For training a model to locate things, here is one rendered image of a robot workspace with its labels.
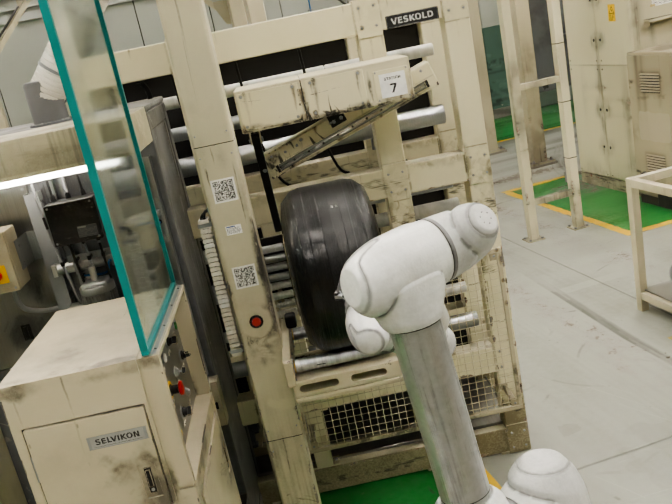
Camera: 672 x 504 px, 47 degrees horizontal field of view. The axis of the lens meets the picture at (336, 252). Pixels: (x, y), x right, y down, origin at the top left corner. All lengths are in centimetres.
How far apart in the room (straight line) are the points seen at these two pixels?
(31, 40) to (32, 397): 967
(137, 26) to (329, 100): 887
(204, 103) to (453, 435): 135
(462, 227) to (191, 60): 123
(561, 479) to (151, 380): 97
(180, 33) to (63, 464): 125
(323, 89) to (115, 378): 124
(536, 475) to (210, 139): 138
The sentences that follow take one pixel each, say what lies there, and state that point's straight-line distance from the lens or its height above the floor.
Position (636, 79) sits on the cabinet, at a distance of 676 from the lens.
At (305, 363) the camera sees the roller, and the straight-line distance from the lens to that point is 255.
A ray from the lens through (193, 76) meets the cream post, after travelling 242.
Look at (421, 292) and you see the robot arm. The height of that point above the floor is 145.
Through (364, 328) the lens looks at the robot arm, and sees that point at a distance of 193.
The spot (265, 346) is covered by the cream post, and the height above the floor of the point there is 97.
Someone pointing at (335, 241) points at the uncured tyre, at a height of 131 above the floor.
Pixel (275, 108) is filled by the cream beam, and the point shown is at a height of 170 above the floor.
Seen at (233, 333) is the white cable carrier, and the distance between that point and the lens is 261.
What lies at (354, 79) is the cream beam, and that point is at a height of 174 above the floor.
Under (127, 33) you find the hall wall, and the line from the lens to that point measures 1144.
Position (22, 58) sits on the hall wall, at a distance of 1151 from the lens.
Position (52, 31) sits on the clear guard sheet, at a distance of 182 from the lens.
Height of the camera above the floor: 194
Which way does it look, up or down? 16 degrees down
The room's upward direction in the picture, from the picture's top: 12 degrees counter-clockwise
